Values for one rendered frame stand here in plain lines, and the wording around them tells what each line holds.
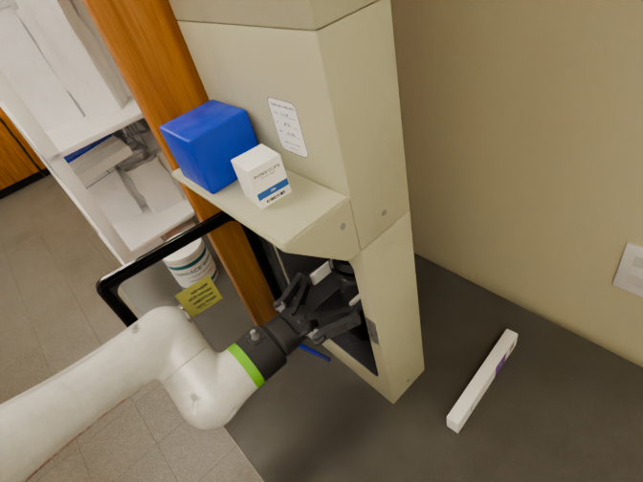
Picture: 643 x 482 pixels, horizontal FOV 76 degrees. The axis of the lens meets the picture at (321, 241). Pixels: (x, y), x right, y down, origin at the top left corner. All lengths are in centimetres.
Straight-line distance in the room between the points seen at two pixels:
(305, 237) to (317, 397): 58
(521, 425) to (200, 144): 79
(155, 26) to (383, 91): 39
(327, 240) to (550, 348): 68
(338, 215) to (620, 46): 48
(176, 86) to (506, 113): 60
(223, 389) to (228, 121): 43
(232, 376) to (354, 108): 48
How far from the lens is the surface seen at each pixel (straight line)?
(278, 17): 49
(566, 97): 83
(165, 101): 77
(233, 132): 62
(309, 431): 98
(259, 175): 53
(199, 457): 219
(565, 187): 91
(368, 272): 63
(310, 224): 50
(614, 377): 107
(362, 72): 50
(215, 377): 74
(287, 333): 77
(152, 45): 76
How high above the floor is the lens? 182
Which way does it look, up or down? 40 degrees down
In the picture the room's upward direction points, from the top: 16 degrees counter-clockwise
